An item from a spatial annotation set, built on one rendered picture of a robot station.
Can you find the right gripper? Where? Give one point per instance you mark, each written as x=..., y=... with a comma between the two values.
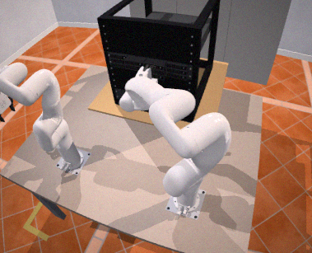
x=147, y=71

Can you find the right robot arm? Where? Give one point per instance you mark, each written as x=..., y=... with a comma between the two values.
x=201, y=144

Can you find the tan wooden board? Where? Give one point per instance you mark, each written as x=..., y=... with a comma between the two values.
x=104, y=102

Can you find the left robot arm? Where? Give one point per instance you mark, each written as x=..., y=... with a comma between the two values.
x=50, y=129

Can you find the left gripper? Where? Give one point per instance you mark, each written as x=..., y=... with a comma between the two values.
x=4, y=104

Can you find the black rack frame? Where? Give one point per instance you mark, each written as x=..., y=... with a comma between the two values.
x=165, y=36

